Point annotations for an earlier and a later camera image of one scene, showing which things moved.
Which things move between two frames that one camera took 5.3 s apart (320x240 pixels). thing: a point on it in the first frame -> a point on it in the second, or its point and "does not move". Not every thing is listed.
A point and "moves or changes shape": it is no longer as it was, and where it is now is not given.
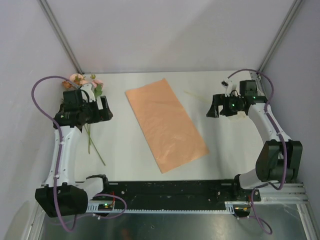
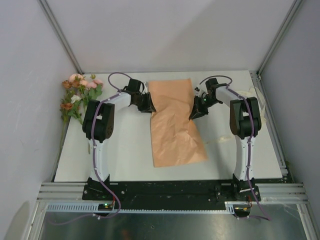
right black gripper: x=219 y=100 -> x=197 y=111
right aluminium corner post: x=292 y=10 does not move
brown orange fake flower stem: x=68 y=84 moves or changes shape
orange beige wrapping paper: x=172 y=138 moves or changes shape
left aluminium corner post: x=59 y=34 does not move
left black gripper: x=97 y=118 -> x=148 y=107
